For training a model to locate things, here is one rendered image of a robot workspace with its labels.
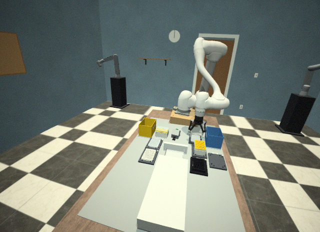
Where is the yellow open-top bin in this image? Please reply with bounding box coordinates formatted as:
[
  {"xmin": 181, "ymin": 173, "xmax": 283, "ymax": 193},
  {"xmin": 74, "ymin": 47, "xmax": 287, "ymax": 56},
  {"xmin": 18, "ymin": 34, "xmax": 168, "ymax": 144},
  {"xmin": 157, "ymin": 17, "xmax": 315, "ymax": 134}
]
[{"xmin": 138, "ymin": 118, "xmax": 157, "ymax": 138}]

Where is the blue bin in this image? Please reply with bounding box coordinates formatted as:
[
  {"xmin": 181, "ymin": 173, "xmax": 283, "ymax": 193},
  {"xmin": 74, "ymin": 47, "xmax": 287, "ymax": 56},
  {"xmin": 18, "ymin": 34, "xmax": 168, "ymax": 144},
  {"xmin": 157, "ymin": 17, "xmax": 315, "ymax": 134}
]
[{"xmin": 205, "ymin": 126, "xmax": 224, "ymax": 149}]

